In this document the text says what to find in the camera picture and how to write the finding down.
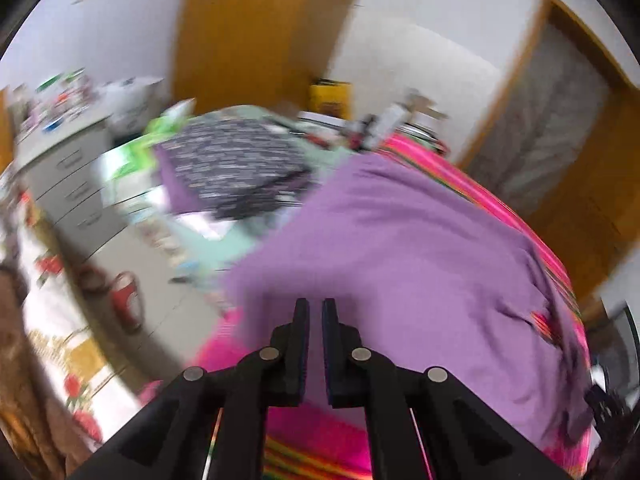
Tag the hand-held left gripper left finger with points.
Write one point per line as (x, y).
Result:
(299, 340)

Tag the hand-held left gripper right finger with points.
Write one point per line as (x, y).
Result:
(329, 340)

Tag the purple sweater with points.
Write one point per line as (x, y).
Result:
(425, 260)

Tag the pink plaid blanket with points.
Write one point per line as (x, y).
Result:
(315, 430)

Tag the red canister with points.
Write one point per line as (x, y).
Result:
(127, 302)

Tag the dark patterned cloth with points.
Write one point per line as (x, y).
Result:
(235, 160)

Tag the small white box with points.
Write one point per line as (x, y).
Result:
(391, 120)

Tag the yellow box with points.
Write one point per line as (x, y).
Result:
(327, 100)

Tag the white floral cloth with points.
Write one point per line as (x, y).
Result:
(50, 320)

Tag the green white bag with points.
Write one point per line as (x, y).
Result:
(130, 155)

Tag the cardboard box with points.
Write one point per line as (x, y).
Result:
(422, 105)

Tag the grey drawer cabinet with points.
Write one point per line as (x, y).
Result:
(75, 180)

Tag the black monitor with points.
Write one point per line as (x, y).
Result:
(622, 335)

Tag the wooden door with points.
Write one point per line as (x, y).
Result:
(600, 200)

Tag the wooden wardrobe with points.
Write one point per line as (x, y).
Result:
(260, 35)

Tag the grey plastic door curtain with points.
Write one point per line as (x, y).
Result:
(550, 110)

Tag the cluttered side shelf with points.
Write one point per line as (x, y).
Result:
(65, 100)

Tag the wooden door frame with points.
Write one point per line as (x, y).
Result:
(505, 85)

